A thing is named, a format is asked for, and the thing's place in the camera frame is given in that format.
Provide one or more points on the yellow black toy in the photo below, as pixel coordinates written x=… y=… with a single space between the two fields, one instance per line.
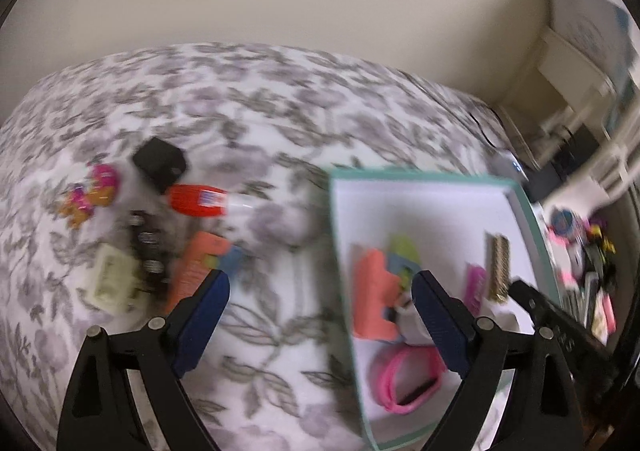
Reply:
x=602 y=236

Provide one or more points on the silver flat case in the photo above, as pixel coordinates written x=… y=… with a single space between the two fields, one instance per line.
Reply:
x=580 y=296

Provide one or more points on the cream claw hair clip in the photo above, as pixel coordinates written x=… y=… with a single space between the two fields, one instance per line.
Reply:
x=107 y=276

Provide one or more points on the blue plastic bar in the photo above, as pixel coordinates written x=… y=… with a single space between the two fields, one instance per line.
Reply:
x=232 y=258

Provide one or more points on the purple packet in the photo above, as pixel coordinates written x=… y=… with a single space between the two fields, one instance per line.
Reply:
x=476 y=288

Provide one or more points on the teal white shallow tray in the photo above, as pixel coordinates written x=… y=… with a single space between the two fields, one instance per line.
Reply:
x=440 y=211

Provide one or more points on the black charger cube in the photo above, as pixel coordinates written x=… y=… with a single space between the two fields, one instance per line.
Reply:
x=157 y=161

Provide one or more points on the coral blue green toy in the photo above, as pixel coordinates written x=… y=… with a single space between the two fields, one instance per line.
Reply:
x=372 y=291

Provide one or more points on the white blue printed board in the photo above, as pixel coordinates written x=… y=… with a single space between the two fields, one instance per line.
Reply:
x=585 y=16

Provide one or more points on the pink smartwatch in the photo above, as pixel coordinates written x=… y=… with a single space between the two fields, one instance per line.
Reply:
x=387 y=381

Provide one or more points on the white lattice headboard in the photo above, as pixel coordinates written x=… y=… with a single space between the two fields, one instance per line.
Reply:
x=615 y=151

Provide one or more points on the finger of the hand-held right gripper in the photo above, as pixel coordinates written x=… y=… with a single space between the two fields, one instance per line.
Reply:
x=530 y=298

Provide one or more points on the orange comb packet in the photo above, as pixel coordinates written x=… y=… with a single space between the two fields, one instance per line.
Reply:
x=197 y=256

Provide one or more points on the grey floral blanket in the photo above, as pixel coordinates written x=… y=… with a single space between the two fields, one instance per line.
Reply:
x=250 y=106

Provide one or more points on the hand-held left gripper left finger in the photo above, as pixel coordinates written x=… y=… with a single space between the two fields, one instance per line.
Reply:
x=202 y=326

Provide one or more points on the red glue bottle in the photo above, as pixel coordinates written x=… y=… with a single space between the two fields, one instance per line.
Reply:
x=192 y=200

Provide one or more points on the pink orange toy figure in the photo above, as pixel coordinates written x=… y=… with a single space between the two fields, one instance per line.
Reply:
x=102 y=178

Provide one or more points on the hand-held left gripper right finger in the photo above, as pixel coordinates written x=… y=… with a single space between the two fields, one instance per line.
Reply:
x=442 y=326

